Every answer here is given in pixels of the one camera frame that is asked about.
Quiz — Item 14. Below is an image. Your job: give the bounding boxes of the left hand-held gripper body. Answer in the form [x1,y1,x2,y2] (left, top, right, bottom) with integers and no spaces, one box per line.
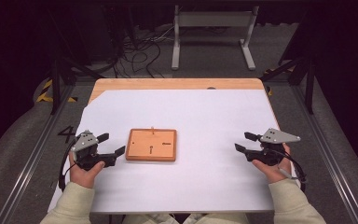
[70,129,113,172]

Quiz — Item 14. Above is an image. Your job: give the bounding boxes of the person's right leg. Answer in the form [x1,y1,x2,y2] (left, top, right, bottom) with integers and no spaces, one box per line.
[183,213,251,224]

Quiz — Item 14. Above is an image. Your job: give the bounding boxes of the person's leg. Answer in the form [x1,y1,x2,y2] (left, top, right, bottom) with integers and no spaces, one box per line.
[122,213,180,224]
[183,213,251,224]

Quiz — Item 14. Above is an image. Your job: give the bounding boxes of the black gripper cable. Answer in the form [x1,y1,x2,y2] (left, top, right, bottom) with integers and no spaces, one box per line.
[276,148,308,192]
[58,139,77,192]

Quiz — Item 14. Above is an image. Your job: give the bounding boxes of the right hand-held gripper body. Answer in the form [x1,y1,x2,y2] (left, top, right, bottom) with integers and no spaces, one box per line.
[252,128,301,167]

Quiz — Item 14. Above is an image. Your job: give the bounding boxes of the person's left hand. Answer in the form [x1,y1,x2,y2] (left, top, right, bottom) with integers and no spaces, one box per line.
[68,151,106,189]

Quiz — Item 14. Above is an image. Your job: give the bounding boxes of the white metal stand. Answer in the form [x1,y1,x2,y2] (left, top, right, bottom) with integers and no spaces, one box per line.
[171,5,260,71]

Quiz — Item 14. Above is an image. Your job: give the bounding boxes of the aluminium floor rail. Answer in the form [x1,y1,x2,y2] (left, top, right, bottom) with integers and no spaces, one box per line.
[292,85,358,224]
[0,83,76,224]

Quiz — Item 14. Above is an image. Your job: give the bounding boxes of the person's left leg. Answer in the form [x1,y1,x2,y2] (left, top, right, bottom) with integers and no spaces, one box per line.
[122,213,180,224]

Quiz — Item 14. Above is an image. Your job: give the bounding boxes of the tangle of black floor cables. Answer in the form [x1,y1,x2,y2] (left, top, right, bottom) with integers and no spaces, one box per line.
[111,26,175,78]

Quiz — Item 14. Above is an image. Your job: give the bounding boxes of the wooden picture frame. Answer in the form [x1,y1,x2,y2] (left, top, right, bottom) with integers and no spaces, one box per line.
[125,126,178,162]

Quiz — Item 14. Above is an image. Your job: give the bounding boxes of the black metal stand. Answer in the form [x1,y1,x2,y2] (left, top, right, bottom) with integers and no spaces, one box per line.
[259,55,316,116]
[48,6,103,116]

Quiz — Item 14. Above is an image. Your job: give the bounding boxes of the white paper sheet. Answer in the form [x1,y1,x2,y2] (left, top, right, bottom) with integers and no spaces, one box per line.
[47,89,302,215]

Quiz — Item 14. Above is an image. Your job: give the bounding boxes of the person's right hand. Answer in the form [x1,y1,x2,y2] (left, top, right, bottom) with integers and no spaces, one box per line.
[251,143,293,185]

